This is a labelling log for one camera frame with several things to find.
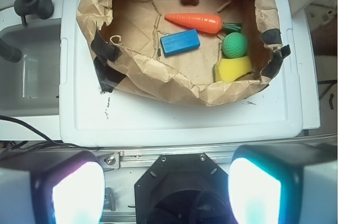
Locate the orange toy carrot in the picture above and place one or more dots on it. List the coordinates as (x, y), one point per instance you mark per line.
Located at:
(206, 23)

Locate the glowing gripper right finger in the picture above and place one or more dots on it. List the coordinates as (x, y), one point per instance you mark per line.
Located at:
(284, 183)

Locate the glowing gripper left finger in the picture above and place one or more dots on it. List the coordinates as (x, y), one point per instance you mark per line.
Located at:
(51, 186)

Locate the crumpled brown paper bag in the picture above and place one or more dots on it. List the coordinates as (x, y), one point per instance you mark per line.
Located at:
(123, 37)

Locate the green golf ball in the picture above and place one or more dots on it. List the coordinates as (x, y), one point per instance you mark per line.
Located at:
(234, 45)

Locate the white plastic cooler lid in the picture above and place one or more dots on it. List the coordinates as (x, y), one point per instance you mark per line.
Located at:
(120, 119)

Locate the white sink basin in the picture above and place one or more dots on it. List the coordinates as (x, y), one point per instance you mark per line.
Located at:
(30, 87)

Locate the blue rectangular block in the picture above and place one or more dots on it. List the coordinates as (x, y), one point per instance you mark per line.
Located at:
(181, 42)

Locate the black octagonal mount plate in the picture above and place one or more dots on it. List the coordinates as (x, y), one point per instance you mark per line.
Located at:
(183, 188)

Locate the yellow green sponge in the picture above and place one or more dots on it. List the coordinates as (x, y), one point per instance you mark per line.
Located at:
(229, 70)

